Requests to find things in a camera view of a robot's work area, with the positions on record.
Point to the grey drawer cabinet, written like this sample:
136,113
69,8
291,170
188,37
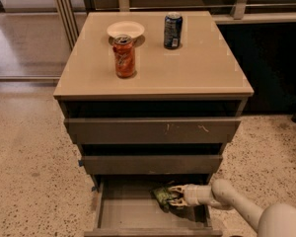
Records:
199,79

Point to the green jalapeno chip bag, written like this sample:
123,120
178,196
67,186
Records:
164,196

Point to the middle grey drawer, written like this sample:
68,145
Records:
151,165

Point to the white paper plate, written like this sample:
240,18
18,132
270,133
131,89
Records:
130,28

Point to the top grey drawer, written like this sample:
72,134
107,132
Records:
151,130

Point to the metal railing frame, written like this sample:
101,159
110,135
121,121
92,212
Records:
181,0

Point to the orange soda can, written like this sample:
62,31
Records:
124,56

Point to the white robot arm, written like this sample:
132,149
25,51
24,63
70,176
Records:
277,220

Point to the bottom grey open drawer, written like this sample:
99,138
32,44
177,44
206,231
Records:
126,207

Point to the blue soda can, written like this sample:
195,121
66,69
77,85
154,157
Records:
173,30

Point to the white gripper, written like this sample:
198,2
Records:
191,195

